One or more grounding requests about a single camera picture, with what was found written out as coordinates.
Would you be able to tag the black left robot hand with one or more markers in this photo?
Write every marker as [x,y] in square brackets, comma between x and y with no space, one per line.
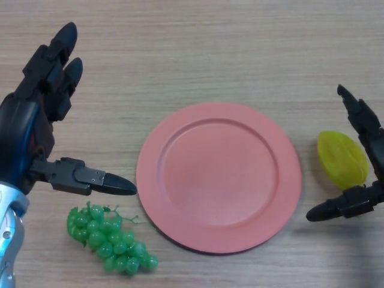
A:
[27,123]

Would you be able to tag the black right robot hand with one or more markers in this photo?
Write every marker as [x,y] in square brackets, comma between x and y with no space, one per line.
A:
[360,202]

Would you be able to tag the yellow starfruit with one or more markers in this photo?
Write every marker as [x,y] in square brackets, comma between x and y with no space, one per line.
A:
[340,159]

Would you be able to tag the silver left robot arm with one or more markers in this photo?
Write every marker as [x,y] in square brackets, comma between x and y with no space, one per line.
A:
[10,237]

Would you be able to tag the pink round plate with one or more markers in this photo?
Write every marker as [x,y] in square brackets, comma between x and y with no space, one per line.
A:
[219,180]

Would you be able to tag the green grape bunch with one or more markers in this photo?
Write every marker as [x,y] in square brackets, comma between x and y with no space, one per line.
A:
[109,243]

